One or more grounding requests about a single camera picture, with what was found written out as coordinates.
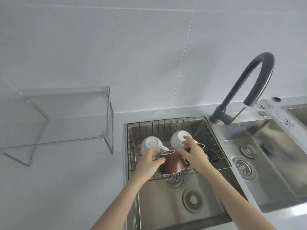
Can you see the person's right hand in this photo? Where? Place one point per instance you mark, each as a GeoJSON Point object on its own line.
{"type": "Point", "coordinates": [195, 156]}

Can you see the stainless steel sink basin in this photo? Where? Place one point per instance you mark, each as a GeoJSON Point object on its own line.
{"type": "Point", "coordinates": [168, 208]}

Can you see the clear acrylic shelf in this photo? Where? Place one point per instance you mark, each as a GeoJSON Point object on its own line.
{"type": "Point", "coordinates": [72, 114]}

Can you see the black cup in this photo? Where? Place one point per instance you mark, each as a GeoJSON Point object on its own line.
{"type": "Point", "coordinates": [212, 155]}

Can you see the perforated sink drain strainer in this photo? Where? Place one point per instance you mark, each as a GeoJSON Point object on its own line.
{"type": "Point", "coordinates": [244, 168]}
{"type": "Point", "coordinates": [173, 181]}

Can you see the small stainless steel sink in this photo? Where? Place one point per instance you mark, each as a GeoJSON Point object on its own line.
{"type": "Point", "coordinates": [297, 114]}

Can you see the pink cup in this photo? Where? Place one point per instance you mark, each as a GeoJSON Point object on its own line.
{"type": "Point", "coordinates": [199, 144]}

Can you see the stepped stainless steel sink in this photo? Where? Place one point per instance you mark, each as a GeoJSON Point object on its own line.
{"type": "Point", "coordinates": [271, 165]}

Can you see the person's right thumb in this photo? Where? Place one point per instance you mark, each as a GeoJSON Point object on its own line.
{"type": "Point", "coordinates": [183, 152]}

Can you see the dark grey gooseneck faucet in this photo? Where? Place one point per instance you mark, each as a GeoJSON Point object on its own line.
{"type": "Point", "coordinates": [256, 67]}

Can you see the round ringed sink drain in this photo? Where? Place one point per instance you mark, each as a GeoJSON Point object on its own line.
{"type": "Point", "coordinates": [192, 200]}
{"type": "Point", "coordinates": [248, 149]}

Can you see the round metal sink hole cap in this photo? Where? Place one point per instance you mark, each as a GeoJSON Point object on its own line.
{"type": "Point", "coordinates": [277, 99]}
{"type": "Point", "coordinates": [263, 113]}

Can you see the person's right forearm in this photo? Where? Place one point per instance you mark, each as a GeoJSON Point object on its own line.
{"type": "Point", "coordinates": [230, 196]}

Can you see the brown metallic cup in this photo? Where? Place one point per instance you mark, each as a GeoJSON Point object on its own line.
{"type": "Point", "coordinates": [171, 165]}

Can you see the person's left thumb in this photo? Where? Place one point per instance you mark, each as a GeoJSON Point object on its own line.
{"type": "Point", "coordinates": [160, 161]}

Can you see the person's left forearm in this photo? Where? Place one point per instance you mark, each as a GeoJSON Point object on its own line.
{"type": "Point", "coordinates": [120, 203]}

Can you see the person's left hand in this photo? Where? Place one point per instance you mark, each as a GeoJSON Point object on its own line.
{"type": "Point", "coordinates": [147, 166]}

